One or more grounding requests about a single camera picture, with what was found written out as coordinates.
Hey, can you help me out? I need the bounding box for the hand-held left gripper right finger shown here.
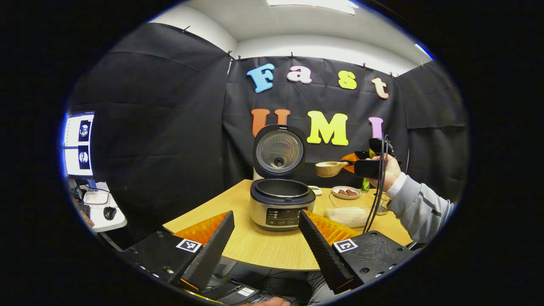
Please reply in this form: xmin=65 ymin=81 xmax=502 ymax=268
xmin=298 ymin=209 xmax=415 ymax=295

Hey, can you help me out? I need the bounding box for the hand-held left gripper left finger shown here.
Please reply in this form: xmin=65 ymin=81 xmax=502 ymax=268
xmin=121 ymin=210 xmax=235 ymax=293

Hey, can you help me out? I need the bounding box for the wooden spoon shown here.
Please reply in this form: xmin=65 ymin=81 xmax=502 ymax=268
xmin=315 ymin=160 xmax=355 ymax=178

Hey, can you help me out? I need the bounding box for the wire mesh chopstick holder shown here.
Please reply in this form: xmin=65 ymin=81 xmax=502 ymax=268
xmin=374 ymin=191 xmax=391 ymax=216

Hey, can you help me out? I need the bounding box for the black and silver rice cooker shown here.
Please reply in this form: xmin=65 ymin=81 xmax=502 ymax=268
xmin=250 ymin=125 xmax=316 ymax=232

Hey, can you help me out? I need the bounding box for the person's grey trouser leg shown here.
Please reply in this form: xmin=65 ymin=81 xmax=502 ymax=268
xmin=307 ymin=271 xmax=340 ymax=304

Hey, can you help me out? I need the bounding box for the white round plate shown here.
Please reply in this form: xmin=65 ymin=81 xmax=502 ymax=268
xmin=331 ymin=186 xmax=361 ymax=200

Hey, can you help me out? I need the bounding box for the white side desk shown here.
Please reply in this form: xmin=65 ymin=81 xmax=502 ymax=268
xmin=72 ymin=181 xmax=128 ymax=233

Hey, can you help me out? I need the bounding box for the black backdrop cloth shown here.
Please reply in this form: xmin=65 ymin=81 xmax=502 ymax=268
xmin=68 ymin=23 xmax=468 ymax=251

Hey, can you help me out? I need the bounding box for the white box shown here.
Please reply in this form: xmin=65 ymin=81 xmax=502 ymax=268
xmin=84 ymin=191 xmax=110 ymax=205

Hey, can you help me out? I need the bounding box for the large ceiling light panel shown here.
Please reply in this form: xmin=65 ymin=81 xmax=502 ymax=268
xmin=267 ymin=0 xmax=360 ymax=15

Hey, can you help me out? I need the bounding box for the computer monitor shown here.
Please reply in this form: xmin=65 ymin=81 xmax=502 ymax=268
xmin=63 ymin=111 xmax=95 ymax=178

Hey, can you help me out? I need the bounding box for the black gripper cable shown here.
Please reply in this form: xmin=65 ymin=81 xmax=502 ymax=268
xmin=363 ymin=134 xmax=391 ymax=233

